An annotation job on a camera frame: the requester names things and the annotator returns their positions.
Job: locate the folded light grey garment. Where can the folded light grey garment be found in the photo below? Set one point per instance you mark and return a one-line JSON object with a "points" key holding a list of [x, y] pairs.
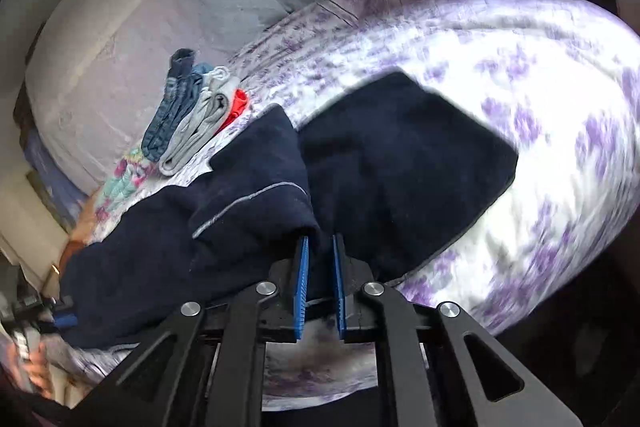
{"points": [[200, 122]]}

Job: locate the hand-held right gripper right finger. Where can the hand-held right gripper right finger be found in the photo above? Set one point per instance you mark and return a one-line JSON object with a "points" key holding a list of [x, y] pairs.
{"points": [[340, 292]]}

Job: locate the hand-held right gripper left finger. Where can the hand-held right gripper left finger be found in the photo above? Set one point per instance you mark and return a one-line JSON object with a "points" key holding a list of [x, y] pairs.
{"points": [[301, 292]]}

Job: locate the person's left hand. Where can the person's left hand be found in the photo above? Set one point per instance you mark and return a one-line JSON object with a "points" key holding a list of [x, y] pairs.
{"points": [[37, 369]]}

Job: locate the blue cloth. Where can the blue cloth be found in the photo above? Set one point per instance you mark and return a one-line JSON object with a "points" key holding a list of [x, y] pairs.
{"points": [[55, 192]]}

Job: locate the colourful floral cloth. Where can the colourful floral cloth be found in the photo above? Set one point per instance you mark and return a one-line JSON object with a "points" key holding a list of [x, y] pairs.
{"points": [[125, 182]]}

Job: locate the folded blue denim garment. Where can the folded blue denim garment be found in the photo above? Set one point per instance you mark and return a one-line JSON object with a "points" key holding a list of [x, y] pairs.
{"points": [[170, 117]]}

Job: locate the navy blue pants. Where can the navy blue pants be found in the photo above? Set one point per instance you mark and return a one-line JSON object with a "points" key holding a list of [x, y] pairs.
{"points": [[400, 157]]}

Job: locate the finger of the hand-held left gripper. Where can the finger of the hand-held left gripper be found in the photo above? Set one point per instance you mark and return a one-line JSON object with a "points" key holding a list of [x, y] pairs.
{"points": [[65, 320]]}

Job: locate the folded red garment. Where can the folded red garment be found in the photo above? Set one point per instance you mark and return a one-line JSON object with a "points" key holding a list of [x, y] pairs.
{"points": [[239, 107]]}

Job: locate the purple floral white blanket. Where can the purple floral white blanket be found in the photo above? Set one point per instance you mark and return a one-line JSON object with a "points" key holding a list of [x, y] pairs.
{"points": [[550, 82]]}

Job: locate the grey pillow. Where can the grey pillow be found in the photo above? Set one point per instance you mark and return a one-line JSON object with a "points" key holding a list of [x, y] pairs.
{"points": [[125, 22]]}

